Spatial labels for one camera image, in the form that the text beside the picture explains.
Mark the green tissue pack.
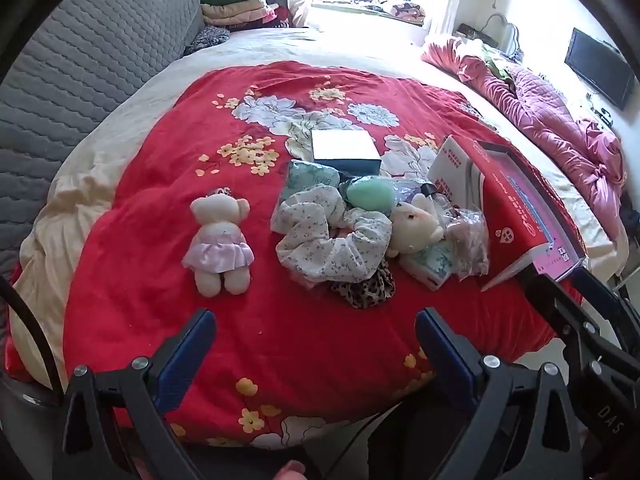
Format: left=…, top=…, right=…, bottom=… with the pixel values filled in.
left=280, top=160, right=343, bottom=206
left=400, top=245, right=458, bottom=292

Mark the white floral scrunchie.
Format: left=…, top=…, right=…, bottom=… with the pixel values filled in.
left=270, top=185, right=393, bottom=283

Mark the cream bed sheet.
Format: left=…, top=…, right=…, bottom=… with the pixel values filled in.
left=10, top=25, right=621, bottom=391

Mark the red cardboard box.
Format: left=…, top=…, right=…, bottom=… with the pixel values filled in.
left=427, top=135, right=586, bottom=292

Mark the dark blue box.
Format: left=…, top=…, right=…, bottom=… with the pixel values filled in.
left=311, top=130, right=381, bottom=176

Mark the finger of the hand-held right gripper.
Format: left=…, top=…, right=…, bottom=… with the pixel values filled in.
left=522, top=272, right=601, bottom=351
left=572, top=266, right=640, bottom=356

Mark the green cloth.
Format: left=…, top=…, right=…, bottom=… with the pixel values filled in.
left=482, top=45, right=516, bottom=81

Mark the red floral blanket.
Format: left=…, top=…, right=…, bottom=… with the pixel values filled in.
left=5, top=60, right=586, bottom=451

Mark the black television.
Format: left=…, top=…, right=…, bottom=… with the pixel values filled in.
left=565, top=27, right=636, bottom=111

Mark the dark patterned pillow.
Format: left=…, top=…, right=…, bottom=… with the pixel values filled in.
left=185, top=25, right=231, bottom=56

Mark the colourful cloth on windowsill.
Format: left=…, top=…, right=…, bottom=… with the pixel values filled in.
left=390, top=2, right=426, bottom=23

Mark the clear plastic bag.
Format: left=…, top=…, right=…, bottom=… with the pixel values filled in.
left=442, top=207, right=491, bottom=281

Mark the black cable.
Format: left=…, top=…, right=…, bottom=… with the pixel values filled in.
left=0, top=275, right=51, bottom=376

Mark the green sponge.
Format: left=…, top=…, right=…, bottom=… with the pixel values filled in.
left=345, top=177, right=396, bottom=209

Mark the person's left hand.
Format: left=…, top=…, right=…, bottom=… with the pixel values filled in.
left=276, top=460, right=307, bottom=480

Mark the pink quilt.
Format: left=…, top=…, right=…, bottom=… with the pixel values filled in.
left=422, top=37, right=628, bottom=241

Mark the leopard print scrunchie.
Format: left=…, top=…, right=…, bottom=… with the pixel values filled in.
left=330, top=260, right=396, bottom=310

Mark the black set-top box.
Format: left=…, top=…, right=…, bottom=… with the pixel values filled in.
left=457, top=24, right=498, bottom=46

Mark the yellow clear tube packet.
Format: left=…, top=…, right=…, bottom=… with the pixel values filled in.
left=400, top=177, right=461, bottom=221

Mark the teddy bear with pink dress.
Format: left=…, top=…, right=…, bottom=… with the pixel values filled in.
left=182, top=187, right=255, bottom=297

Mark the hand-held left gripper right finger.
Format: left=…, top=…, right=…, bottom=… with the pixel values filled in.
left=415, top=308, right=583, bottom=480

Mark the small white plush toy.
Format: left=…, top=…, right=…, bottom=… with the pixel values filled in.
left=387, top=195, right=446, bottom=258

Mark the grey quilted headboard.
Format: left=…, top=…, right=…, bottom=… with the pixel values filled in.
left=0, top=0, right=206, bottom=281

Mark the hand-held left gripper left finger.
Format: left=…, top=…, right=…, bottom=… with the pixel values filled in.
left=62, top=308, right=218, bottom=480

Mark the stack of folded blankets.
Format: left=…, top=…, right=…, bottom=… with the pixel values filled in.
left=200, top=0, right=296, bottom=28

